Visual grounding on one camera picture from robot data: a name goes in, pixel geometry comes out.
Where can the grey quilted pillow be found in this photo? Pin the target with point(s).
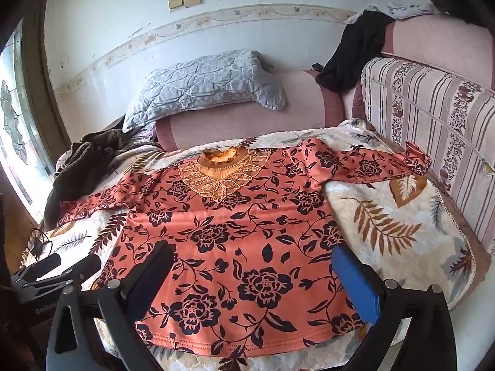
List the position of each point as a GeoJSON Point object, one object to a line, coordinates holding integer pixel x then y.
{"type": "Point", "coordinates": [201, 81]}

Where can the orange floral shirt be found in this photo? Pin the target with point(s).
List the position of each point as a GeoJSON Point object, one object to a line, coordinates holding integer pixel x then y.
{"type": "Point", "coordinates": [239, 239]}

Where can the small black object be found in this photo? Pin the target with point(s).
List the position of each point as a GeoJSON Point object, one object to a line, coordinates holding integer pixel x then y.
{"type": "Point", "coordinates": [317, 67]}

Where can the patterned glass window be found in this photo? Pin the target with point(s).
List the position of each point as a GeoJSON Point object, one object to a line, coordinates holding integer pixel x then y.
{"type": "Point", "coordinates": [15, 123]}

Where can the black garment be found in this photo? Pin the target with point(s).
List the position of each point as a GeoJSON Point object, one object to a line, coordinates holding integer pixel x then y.
{"type": "Point", "coordinates": [355, 54]}

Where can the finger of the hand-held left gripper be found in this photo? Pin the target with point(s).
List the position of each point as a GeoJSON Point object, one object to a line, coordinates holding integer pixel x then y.
{"type": "Point", "coordinates": [83, 268]}
{"type": "Point", "coordinates": [45, 264]}

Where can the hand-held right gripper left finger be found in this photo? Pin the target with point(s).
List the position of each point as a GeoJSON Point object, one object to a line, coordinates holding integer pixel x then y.
{"type": "Point", "coordinates": [141, 299]}

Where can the dark brown cloth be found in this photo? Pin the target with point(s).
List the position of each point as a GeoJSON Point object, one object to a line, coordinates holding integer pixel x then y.
{"type": "Point", "coordinates": [81, 154]}

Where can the pale lavender cloth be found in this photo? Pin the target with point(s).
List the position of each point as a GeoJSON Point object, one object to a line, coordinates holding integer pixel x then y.
{"type": "Point", "coordinates": [386, 7]}

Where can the pink back cushion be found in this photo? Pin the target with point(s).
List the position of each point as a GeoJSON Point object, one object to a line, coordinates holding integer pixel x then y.
{"type": "Point", "coordinates": [437, 42]}

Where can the striped floral cushion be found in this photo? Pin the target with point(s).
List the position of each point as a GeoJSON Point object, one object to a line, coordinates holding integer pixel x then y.
{"type": "Point", "coordinates": [425, 104]}

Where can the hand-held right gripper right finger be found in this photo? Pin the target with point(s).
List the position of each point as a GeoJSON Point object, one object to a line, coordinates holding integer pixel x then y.
{"type": "Point", "coordinates": [354, 282]}

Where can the cream leaf-print blanket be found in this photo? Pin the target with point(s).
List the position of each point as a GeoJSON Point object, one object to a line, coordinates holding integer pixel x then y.
{"type": "Point", "coordinates": [386, 220]}

